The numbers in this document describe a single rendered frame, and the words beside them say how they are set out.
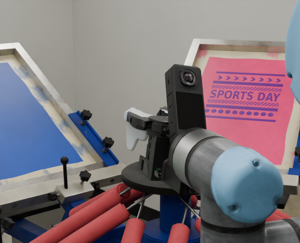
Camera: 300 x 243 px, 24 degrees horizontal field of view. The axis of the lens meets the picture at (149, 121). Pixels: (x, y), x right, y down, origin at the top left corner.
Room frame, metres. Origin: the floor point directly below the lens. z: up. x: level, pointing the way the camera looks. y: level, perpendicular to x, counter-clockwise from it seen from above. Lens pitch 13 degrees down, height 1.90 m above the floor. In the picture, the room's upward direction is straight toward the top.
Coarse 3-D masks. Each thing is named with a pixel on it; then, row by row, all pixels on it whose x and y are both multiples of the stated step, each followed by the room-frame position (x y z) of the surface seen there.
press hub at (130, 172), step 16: (128, 176) 1.86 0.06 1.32; (144, 176) 1.86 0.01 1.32; (160, 192) 1.76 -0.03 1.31; (176, 192) 1.75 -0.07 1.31; (160, 208) 1.89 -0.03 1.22; (176, 208) 1.86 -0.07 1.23; (160, 224) 1.89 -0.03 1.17; (192, 224) 1.94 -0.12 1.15; (144, 240) 1.86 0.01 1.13; (160, 240) 1.82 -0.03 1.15; (192, 240) 1.82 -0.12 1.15
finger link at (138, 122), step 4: (128, 112) 0.99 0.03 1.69; (128, 116) 0.98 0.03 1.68; (132, 116) 0.96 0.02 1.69; (136, 116) 0.96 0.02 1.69; (140, 116) 0.96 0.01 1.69; (128, 120) 0.99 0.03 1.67; (132, 120) 0.96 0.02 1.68; (136, 120) 0.95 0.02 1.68; (140, 120) 0.94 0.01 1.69; (144, 120) 0.94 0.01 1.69; (148, 120) 0.94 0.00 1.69; (132, 124) 0.95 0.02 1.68; (136, 124) 0.95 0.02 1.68; (140, 124) 0.94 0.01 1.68; (144, 124) 0.93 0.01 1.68; (148, 124) 0.94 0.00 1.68; (136, 128) 0.95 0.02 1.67; (140, 128) 0.94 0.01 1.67; (144, 128) 0.94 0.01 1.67
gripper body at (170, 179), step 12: (156, 120) 0.92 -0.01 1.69; (156, 132) 0.92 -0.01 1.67; (168, 132) 0.91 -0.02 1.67; (156, 144) 0.91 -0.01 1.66; (168, 144) 0.91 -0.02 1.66; (156, 156) 0.91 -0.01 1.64; (168, 156) 0.91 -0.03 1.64; (156, 168) 0.93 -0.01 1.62; (168, 168) 0.90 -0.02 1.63; (156, 180) 0.91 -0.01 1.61; (168, 180) 0.89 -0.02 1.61; (180, 180) 0.86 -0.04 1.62; (180, 192) 0.86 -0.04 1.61; (192, 192) 0.87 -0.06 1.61
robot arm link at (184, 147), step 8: (184, 136) 0.85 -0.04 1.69; (192, 136) 0.83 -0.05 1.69; (200, 136) 0.83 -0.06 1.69; (208, 136) 0.82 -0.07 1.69; (184, 144) 0.83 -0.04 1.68; (192, 144) 0.82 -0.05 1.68; (176, 152) 0.84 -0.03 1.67; (184, 152) 0.82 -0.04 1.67; (176, 160) 0.83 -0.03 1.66; (184, 160) 0.81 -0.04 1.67; (176, 168) 0.83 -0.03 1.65; (184, 168) 0.81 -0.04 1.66; (184, 176) 0.81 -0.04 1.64
